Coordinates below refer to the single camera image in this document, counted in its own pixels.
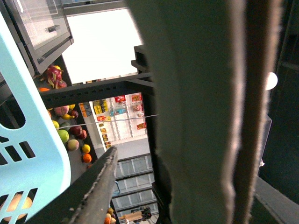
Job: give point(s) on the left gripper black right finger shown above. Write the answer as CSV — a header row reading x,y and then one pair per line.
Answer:
x,y
210,60

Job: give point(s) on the peach on upper shelf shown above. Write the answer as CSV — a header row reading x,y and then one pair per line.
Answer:
x,y
72,145

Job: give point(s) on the orange on upper shelf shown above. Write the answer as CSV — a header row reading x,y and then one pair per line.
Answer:
x,y
87,158

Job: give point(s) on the light blue plastic basket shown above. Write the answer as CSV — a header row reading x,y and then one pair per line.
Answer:
x,y
36,168

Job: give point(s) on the pink dragon fruit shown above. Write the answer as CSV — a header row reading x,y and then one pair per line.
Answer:
x,y
53,77

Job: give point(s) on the red snack bag hanging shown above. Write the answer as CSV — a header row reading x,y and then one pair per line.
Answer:
x,y
119,99

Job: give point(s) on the green apple on upper shelf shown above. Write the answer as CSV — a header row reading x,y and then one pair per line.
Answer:
x,y
64,135

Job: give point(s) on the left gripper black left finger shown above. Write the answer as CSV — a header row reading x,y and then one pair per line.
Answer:
x,y
86,201

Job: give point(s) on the black shelf frame post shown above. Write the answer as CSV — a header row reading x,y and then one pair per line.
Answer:
x,y
81,93

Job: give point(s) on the yellow lemon on upper shelf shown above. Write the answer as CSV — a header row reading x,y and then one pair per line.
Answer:
x,y
86,148

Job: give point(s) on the glass top freezer chest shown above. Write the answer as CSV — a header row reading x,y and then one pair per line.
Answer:
x,y
40,30

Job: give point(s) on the dark red apple upper shelf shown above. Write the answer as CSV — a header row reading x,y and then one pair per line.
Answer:
x,y
75,130

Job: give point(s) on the yellow label bottles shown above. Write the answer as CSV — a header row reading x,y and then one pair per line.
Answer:
x,y
100,106

